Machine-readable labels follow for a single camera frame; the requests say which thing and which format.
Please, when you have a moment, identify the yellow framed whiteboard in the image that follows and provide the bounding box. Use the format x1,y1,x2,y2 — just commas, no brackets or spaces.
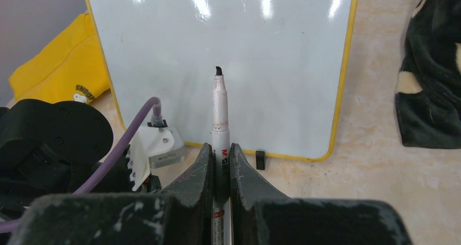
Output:
85,0,358,161

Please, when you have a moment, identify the yellow cloth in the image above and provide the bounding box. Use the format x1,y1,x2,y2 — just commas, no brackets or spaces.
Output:
9,12,109,104

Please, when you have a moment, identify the white marker pen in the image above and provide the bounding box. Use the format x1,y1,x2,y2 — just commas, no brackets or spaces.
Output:
211,66,232,244

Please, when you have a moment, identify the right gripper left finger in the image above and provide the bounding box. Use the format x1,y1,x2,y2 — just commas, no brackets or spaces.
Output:
9,144,214,244

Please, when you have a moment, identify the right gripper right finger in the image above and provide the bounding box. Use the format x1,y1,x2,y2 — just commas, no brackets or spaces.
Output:
229,143,412,244

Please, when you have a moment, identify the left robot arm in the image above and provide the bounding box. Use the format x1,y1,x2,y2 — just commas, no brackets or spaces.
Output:
1,97,161,215

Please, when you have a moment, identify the black floral pillow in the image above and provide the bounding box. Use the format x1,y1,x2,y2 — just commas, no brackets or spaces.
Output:
395,0,460,149

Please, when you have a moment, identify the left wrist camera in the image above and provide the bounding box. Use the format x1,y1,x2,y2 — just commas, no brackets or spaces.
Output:
125,124,186,192

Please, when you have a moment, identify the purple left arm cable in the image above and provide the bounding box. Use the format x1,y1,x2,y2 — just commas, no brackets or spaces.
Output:
0,97,163,234

